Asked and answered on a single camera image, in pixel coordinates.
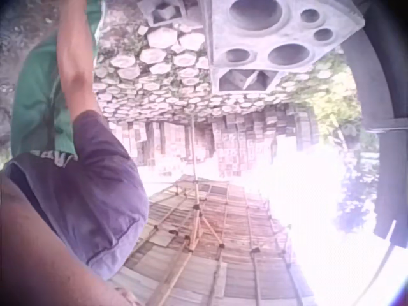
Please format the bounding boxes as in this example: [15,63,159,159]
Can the small grey hollow concrete block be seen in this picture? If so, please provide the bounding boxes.
[136,0,189,28]

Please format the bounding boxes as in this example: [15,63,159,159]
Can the field of hexagonal paving stones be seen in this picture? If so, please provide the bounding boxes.
[93,18,335,128]

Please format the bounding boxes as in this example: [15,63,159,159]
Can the stacks of patterned tiles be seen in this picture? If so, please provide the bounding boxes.
[108,106,321,179]

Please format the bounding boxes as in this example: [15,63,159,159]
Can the thin metal pole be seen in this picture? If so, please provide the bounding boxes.
[190,113,201,205]

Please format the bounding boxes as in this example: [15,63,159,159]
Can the green leafy trees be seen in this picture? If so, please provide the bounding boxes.
[304,52,382,224]

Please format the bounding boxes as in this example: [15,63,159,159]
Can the bamboo frame sheet roof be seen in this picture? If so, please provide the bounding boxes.
[108,174,318,306]

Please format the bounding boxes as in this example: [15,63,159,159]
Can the grey concrete pillar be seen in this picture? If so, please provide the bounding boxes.
[340,0,408,249]

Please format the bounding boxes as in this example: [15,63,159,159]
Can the grey concrete block round holes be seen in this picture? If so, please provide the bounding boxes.
[203,0,366,96]

